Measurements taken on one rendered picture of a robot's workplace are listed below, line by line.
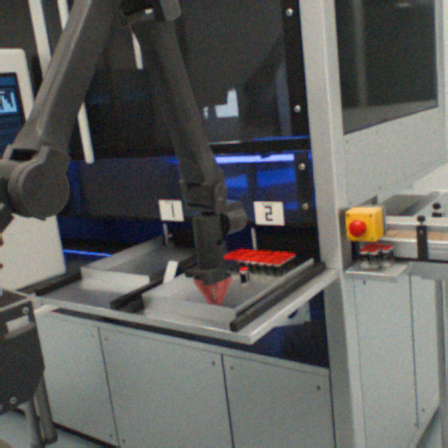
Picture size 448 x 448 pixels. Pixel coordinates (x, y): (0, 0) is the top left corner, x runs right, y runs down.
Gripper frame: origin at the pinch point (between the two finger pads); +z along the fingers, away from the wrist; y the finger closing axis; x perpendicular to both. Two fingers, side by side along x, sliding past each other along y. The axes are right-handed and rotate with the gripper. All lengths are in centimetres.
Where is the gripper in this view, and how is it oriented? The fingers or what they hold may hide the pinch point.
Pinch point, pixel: (215, 308)
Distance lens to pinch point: 116.1
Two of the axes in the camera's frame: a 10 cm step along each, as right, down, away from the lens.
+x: -8.0, -0.3, 6.0
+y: 5.9, -2.0, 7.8
